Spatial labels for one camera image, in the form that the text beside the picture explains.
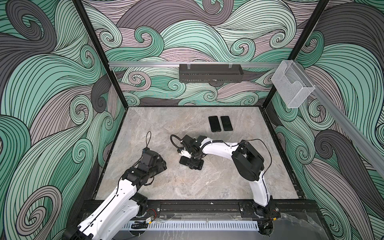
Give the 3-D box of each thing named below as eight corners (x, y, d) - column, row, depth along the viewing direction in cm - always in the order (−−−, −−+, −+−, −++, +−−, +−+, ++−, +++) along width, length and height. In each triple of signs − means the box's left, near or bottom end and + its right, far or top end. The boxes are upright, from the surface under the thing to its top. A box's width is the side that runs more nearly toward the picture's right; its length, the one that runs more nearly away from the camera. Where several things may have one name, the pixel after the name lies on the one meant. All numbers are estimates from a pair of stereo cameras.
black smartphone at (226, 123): (222, 130, 108) (223, 128, 106) (220, 117, 116) (221, 115, 114) (231, 130, 108) (232, 128, 106) (228, 117, 116) (229, 115, 114)
